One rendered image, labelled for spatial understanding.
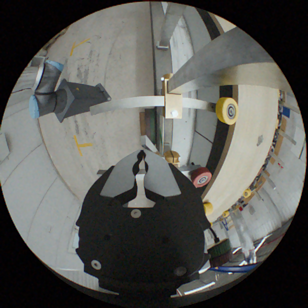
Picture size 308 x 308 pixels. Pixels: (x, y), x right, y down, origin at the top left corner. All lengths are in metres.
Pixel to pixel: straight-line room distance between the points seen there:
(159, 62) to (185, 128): 0.37
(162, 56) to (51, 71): 0.55
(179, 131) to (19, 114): 2.91
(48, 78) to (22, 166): 2.19
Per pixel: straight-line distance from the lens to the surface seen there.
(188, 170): 0.35
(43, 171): 2.78
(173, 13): 0.34
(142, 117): 1.03
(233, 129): 0.34
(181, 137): 0.54
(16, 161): 2.60
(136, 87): 1.13
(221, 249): 0.20
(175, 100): 0.26
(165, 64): 0.45
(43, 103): 0.66
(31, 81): 0.61
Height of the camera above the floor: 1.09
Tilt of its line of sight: 58 degrees down
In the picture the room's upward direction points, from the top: 175 degrees clockwise
